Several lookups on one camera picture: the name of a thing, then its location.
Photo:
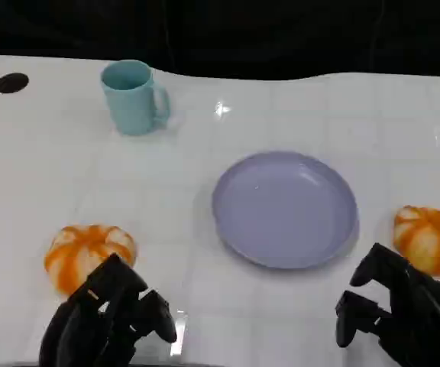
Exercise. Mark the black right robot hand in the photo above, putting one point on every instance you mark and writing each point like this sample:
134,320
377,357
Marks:
426,317

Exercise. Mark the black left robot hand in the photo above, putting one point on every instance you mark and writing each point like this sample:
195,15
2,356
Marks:
98,317

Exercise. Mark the orange and white bread roll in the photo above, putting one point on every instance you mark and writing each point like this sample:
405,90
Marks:
78,248
430,241

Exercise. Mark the lilac plate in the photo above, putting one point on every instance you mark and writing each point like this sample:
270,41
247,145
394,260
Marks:
285,210

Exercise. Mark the pale green mug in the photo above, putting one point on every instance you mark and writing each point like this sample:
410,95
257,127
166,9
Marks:
130,107

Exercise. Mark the black table grommet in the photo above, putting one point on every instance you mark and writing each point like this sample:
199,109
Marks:
11,83

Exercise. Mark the black cloth backdrop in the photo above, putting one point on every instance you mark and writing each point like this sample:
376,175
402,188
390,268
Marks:
220,30

